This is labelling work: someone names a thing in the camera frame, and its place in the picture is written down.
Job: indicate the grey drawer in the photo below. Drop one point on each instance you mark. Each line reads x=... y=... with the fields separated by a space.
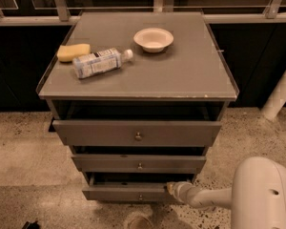
x=138 y=163
x=132 y=187
x=137 y=133

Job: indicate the grey drawer cabinet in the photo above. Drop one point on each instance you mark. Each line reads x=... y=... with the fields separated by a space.
x=188 y=81

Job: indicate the white bowl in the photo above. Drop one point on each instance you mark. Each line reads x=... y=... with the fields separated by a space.
x=153 y=39

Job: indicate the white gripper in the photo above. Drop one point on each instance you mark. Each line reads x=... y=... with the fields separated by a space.
x=182 y=189

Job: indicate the metal railing frame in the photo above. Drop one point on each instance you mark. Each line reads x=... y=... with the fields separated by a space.
x=68 y=12

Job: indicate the black object on floor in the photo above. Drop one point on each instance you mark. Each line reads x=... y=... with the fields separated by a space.
x=31 y=225

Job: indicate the grey bottom drawer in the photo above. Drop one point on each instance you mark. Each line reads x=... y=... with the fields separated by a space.
x=132 y=187

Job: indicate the grey top drawer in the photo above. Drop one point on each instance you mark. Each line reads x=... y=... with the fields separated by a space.
x=137 y=133

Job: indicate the yellow sponge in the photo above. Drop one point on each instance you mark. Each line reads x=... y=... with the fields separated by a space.
x=68 y=53

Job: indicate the white diagonal pole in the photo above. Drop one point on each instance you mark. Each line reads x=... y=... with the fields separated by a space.
x=276 y=100

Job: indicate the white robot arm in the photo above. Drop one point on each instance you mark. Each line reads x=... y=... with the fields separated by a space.
x=256 y=199

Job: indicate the grey middle drawer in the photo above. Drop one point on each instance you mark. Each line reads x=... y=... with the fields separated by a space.
x=138 y=163

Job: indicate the clear plastic water bottle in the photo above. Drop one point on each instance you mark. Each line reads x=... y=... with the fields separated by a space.
x=100 y=62

